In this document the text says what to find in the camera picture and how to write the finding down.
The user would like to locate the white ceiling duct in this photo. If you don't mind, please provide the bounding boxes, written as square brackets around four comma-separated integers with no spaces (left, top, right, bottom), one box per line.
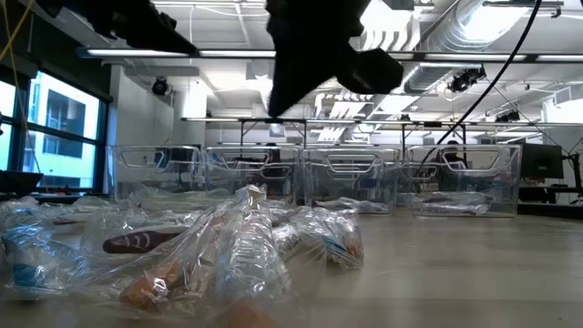
[245,58,271,118]

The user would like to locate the long overhead light bar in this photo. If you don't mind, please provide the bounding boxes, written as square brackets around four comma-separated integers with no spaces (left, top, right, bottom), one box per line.
[77,45,583,65]

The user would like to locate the black computer monitor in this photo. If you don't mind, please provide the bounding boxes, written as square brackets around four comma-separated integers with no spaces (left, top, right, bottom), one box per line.
[521,143,565,180]

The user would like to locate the black ceiling spotlight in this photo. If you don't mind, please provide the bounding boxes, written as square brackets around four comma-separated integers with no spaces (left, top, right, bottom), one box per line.
[150,76,169,97]

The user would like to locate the white ceiling pipe bundle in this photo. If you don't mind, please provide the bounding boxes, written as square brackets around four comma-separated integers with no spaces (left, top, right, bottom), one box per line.
[313,25,423,142]

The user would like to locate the yellow hanging cable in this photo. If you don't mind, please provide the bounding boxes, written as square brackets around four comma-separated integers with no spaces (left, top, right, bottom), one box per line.
[0,0,46,188]

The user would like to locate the person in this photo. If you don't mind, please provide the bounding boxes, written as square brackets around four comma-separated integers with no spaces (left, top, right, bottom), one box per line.
[435,138,468,192]

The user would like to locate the silver ventilation duct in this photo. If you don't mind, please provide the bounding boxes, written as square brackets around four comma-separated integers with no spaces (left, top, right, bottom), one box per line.
[404,0,534,95]

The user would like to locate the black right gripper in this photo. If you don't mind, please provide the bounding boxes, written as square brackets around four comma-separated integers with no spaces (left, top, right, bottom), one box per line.
[266,0,404,118]

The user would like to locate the clear plastic bin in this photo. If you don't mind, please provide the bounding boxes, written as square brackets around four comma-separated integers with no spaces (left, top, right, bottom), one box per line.
[202,146,305,209]
[107,145,206,210]
[404,144,523,219]
[301,148,404,215]

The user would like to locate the purple white toothbrush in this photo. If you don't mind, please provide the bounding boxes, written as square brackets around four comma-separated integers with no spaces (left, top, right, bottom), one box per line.
[421,191,493,206]
[81,218,206,256]
[423,202,491,216]

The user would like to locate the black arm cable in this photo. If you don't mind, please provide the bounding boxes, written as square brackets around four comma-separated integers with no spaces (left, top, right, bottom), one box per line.
[416,0,544,177]

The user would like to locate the large window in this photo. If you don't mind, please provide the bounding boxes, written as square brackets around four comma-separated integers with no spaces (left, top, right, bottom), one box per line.
[0,67,109,195]

